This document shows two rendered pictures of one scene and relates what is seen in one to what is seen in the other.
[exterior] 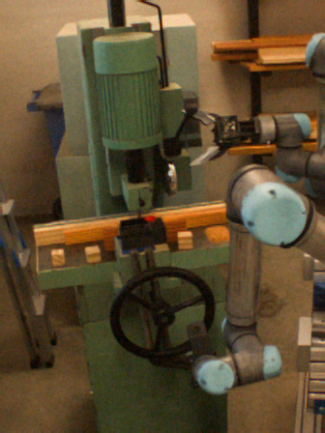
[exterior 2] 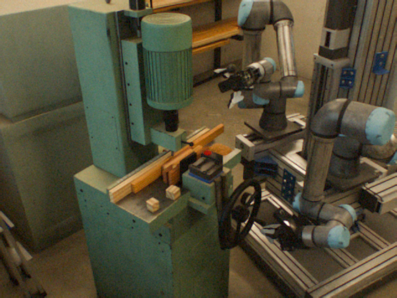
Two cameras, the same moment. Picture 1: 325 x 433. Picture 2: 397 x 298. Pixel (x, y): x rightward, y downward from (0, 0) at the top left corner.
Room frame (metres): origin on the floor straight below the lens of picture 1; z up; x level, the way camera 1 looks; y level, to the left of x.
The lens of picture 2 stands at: (0.75, 0.98, 1.84)
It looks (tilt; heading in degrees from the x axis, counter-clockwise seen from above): 31 degrees down; 316
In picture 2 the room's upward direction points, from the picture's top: straight up
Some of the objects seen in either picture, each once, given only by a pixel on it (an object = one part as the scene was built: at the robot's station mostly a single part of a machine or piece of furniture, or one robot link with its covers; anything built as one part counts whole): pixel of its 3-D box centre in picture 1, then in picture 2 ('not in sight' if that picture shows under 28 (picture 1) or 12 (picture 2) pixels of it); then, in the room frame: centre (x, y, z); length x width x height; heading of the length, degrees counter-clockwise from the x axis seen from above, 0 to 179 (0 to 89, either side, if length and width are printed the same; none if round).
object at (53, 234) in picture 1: (132, 224); (165, 161); (1.87, 0.10, 0.93); 0.60 x 0.02 x 0.05; 99
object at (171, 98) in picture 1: (168, 108); not in sight; (2.09, -0.05, 1.23); 0.09 x 0.08 x 0.15; 9
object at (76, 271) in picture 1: (139, 258); (190, 182); (1.74, 0.08, 0.87); 0.61 x 0.30 x 0.06; 99
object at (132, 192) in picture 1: (136, 192); (168, 137); (1.87, 0.07, 1.03); 0.14 x 0.07 x 0.09; 9
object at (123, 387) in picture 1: (147, 355); (159, 248); (1.97, 0.09, 0.36); 0.58 x 0.45 x 0.71; 9
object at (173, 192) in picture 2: (93, 254); (173, 192); (1.69, 0.21, 0.92); 0.04 x 0.04 x 0.03; 13
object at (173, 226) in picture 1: (145, 235); (190, 165); (1.77, 0.05, 0.93); 0.25 x 0.01 x 0.07; 99
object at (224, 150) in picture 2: (218, 232); (220, 148); (1.80, -0.16, 0.91); 0.10 x 0.07 x 0.02; 9
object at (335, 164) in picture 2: not in sight; (344, 159); (1.39, -0.53, 0.87); 0.15 x 0.15 x 0.10
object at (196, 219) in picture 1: (161, 224); (182, 154); (1.86, 0.01, 0.92); 0.60 x 0.02 x 0.04; 99
